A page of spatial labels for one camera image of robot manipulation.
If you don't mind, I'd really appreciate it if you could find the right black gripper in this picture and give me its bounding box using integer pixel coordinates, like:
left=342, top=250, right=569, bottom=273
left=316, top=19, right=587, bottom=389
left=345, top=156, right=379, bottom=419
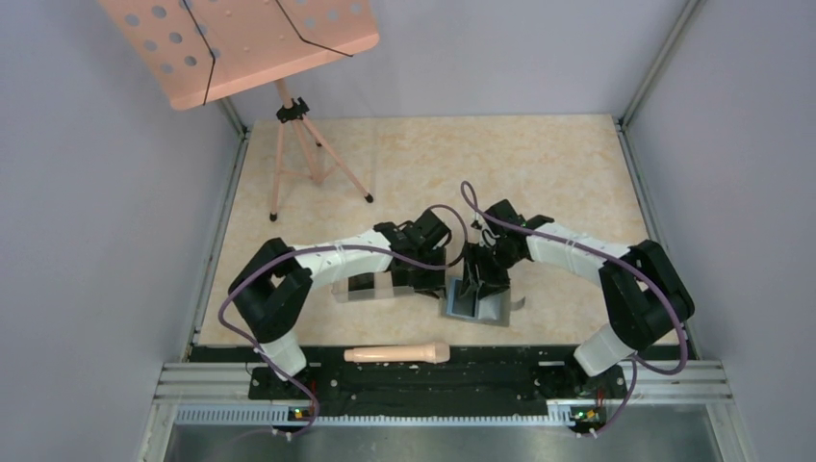
left=461, top=242, right=523, bottom=300

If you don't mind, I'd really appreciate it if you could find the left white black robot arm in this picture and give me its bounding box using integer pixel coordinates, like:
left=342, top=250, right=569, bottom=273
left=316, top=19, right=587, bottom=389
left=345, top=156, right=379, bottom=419
left=225, top=209, right=452, bottom=398

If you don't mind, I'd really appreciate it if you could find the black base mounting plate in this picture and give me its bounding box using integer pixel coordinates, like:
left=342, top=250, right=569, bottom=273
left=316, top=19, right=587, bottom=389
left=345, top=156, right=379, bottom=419
left=191, top=344, right=696, bottom=419

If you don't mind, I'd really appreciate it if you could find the pink perforated music stand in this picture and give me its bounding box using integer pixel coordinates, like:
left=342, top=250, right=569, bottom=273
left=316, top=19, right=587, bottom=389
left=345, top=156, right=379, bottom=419
left=99, top=0, right=380, bottom=203

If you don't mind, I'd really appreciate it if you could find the pink toy microphone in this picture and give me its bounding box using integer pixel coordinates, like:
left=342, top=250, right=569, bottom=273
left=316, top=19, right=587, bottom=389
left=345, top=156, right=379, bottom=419
left=344, top=342, right=451, bottom=364

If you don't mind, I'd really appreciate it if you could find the blue card in holder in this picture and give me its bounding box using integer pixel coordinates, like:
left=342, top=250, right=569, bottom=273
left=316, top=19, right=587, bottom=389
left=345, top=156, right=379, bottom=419
left=443, top=279, right=505, bottom=323

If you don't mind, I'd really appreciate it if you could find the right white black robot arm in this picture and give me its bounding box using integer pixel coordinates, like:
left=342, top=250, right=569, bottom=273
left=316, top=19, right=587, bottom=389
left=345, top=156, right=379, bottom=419
left=457, top=200, right=695, bottom=397

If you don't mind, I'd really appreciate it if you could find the black cord on stand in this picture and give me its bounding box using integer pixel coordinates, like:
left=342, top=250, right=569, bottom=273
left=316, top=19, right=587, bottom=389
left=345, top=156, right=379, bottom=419
left=181, top=0, right=354, bottom=107

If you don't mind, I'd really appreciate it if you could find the aluminium front rail frame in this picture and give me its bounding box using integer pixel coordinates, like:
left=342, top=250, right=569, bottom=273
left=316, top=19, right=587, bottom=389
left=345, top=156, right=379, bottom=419
left=140, top=346, right=753, bottom=461

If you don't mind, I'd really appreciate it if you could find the grey leather card holder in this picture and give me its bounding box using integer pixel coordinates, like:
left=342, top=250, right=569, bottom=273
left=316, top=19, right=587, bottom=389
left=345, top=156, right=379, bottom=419
left=440, top=277, right=526, bottom=327

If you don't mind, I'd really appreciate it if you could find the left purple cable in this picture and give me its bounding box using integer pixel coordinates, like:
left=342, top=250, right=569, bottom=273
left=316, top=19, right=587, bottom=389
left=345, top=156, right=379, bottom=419
left=217, top=203, right=470, bottom=441

